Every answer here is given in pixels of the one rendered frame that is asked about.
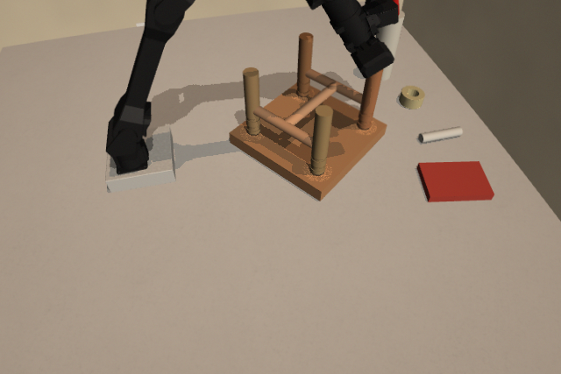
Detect brown wooden stool seat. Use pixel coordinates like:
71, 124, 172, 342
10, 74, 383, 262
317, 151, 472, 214
229, 83, 387, 201

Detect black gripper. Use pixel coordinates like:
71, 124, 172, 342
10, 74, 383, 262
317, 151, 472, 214
330, 5, 394, 78

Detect brown wooden stool legs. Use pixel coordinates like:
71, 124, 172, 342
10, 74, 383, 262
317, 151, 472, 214
243, 32, 383, 175

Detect flat red rectangular block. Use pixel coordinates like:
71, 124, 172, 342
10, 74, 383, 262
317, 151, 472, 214
417, 161, 494, 202

